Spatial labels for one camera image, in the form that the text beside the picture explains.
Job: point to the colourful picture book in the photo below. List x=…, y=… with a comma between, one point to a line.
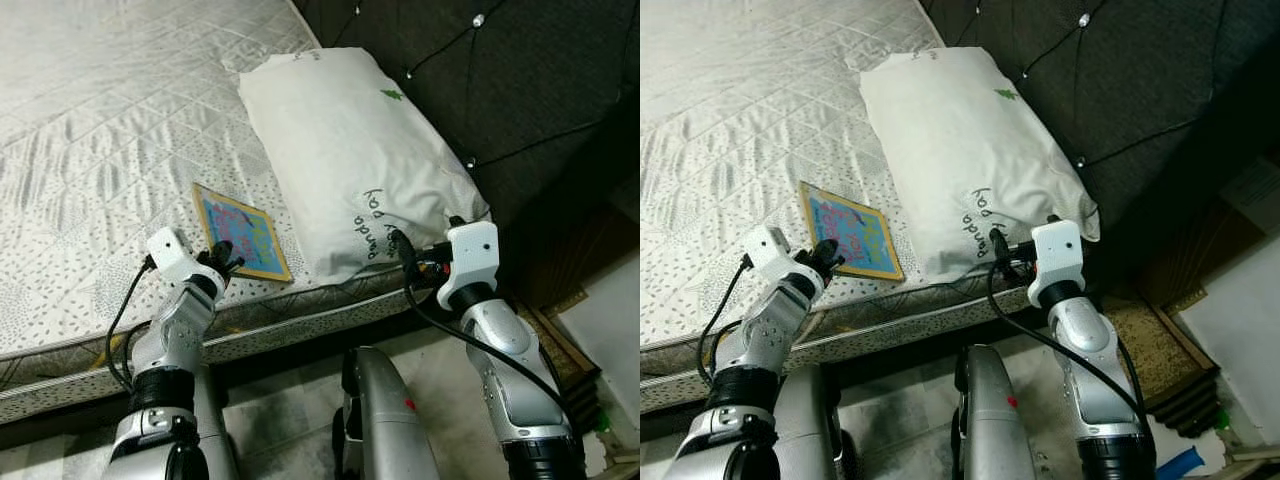
x=855, y=225
x=245, y=225

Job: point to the cream pillow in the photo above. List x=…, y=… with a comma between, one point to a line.
x=960, y=150
x=350, y=150

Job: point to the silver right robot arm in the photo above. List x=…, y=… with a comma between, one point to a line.
x=1095, y=350
x=510, y=350

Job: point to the brown woven mat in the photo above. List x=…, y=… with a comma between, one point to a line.
x=560, y=340
x=1150, y=350

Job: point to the white quilted mattress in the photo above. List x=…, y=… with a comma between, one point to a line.
x=110, y=120
x=740, y=120

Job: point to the silver robot right leg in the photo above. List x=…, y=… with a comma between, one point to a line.
x=385, y=420
x=995, y=420

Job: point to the silver robot leg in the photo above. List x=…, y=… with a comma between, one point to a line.
x=995, y=420
x=222, y=430
x=385, y=420
x=815, y=430

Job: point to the silver robot left leg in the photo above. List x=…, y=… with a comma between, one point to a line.
x=222, y=430
x=815, y=430

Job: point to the black tufted headboard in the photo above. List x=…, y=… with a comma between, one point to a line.
x=1160, y=80
x=540, y=80

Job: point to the blue plastic object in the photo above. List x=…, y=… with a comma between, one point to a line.
x=1182, y=464

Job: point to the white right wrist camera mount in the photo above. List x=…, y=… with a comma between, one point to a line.
x=470, y=250
x=1058, y=248

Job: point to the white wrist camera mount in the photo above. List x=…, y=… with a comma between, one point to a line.
x=770, y=248
x=470, y=250
x=1058, y=248
x=170, y=250

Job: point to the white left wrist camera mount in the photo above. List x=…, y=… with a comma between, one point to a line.
x=170, y=250
x=770, y=248

